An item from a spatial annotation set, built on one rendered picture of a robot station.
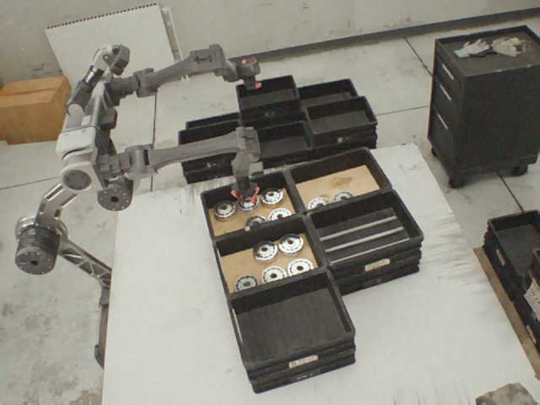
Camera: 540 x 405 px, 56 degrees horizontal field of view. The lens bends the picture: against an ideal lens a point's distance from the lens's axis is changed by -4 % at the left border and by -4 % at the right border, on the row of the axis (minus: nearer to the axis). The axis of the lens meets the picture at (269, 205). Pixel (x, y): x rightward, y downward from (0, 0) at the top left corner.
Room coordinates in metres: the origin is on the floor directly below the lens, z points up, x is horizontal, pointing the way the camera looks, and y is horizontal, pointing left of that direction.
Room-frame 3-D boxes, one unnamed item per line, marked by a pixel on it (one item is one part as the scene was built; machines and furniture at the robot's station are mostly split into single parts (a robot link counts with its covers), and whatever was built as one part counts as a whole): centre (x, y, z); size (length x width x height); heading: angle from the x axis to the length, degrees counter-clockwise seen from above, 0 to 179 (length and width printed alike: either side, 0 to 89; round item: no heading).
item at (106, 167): (1.38, 0.50, 1.45); 0.09 x 0.08 x 0.12; 0
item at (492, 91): (2.53, -1.48, 0.45); 0.60 x 0.45 x 0.90; 90
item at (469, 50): (2.61, -1.36, 0.88); 0.25 x 0.19 x 0.03; 90
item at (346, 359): (1.03, 0.00, 0.76); 0.40 x 0.30 x 0.12; 97
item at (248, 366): (1.03, 0.00, 0.92); 0.40 x 0.30 x 0.02; 97
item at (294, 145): (2.59, -0.13, 0.31); 0.40 x 0.30 x 0.34; 90
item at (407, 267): (1.38, -0.36, 0.76); 0.40 x 0.30 x 0.12; 97
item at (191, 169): (2.58, 0.28, 0.37); 0.40 x 0.30 x 0.45; 90
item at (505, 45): (2.58, -1.59, 0.88); 0.29 x 0.22 x 0.03; 90
